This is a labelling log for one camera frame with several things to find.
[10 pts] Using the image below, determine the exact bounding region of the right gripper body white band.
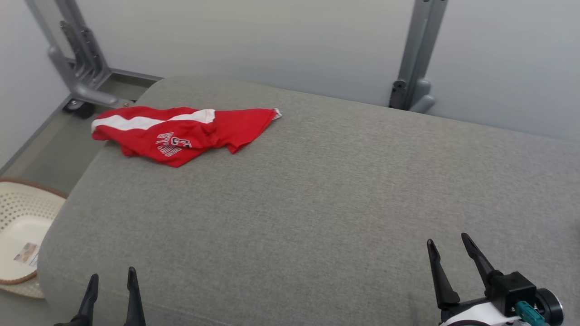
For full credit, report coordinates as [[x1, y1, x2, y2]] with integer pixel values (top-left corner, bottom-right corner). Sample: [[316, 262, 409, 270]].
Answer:
[[438, 298, 522, 326]]

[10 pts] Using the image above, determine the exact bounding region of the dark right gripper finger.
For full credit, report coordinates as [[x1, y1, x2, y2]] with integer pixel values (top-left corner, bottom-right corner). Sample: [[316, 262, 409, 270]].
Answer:
[[461, 232, 502, 293], [426, 239, 461, 311]]

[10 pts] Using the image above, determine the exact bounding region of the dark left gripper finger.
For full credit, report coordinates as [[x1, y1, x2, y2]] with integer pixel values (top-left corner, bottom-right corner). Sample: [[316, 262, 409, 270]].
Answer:
[[125, 267, 147, 326], [75, 273, 99, 326]]

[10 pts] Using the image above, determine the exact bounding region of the paper label sticker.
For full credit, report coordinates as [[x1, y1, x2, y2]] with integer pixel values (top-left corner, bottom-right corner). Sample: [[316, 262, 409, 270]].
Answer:
[[13, 242, 40, 268]]

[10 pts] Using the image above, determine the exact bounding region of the cream plastic laundry basket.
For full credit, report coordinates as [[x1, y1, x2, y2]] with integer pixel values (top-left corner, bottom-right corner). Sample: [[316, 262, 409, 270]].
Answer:
[[0, 177, 68, 300]]

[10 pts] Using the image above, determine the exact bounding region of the red shirt with white stripe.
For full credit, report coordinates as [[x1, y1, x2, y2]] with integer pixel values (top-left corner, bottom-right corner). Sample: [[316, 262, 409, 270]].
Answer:
[[91, 106, 283, 168]]

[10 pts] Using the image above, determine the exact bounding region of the black caster wheel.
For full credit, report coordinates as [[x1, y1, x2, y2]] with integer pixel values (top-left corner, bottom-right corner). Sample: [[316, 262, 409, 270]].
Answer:
[[63, 100, 96, 120]]

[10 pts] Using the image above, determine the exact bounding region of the grey metal frame post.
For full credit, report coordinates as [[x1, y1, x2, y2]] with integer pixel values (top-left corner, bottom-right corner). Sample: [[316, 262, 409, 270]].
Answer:
[[390, 0, 449, 114]]

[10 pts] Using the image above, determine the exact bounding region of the grey metal frame leg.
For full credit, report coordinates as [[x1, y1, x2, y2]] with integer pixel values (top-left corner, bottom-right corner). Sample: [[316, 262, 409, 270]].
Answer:
[[25, 0, 164, 109]]

